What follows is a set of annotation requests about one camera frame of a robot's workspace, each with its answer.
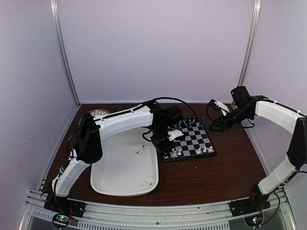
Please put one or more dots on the right aluminium frame post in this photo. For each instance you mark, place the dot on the right aluminium frame post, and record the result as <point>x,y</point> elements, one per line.
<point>255,19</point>

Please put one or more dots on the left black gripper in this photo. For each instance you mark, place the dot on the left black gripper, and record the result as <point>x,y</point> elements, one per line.
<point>161,149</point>

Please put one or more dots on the front aluminium rail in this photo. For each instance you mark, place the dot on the front aluminium rail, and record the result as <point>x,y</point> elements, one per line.
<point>211,216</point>

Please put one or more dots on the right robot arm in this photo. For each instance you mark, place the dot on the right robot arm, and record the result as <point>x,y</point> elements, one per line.
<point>283,130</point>

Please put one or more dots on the white rectangular tray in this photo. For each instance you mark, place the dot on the white rectangular tray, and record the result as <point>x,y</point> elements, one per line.
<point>119,172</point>

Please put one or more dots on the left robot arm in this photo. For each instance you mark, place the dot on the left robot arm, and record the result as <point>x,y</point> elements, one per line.
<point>87,149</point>

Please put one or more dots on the patterned ceramic plate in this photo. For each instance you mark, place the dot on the patterned ceramic plate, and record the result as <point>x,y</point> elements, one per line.
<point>96,112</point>

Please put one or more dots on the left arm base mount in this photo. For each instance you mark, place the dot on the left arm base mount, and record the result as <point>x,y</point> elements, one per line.
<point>67,207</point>

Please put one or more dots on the black and white chessboard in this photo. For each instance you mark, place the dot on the black and white chessboard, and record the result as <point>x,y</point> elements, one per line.
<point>194,137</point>

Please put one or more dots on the left aluminium frame post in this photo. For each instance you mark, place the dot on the left aluminium frame post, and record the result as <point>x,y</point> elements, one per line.
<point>63,53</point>

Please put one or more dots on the black chess pieces row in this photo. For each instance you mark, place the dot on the black chess pieces row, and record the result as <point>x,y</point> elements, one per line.
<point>188,122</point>

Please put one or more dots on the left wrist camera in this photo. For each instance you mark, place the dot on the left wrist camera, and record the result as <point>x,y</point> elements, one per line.
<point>173,134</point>

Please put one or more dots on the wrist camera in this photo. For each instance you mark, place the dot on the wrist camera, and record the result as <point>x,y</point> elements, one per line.
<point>173,134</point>
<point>219,106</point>

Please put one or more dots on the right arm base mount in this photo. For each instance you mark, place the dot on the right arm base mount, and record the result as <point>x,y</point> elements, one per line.
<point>247,206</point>

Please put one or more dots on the aluminium frame post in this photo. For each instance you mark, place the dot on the aluminium frame post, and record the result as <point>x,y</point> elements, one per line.
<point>63,53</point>
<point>255,19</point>

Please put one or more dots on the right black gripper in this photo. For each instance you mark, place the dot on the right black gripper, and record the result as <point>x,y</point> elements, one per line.
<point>218,122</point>

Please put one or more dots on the white chess piece pair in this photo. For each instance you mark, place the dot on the white chess piece pair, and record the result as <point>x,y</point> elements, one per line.
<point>145,183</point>

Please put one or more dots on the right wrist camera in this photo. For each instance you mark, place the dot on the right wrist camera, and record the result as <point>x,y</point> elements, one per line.
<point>219,106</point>

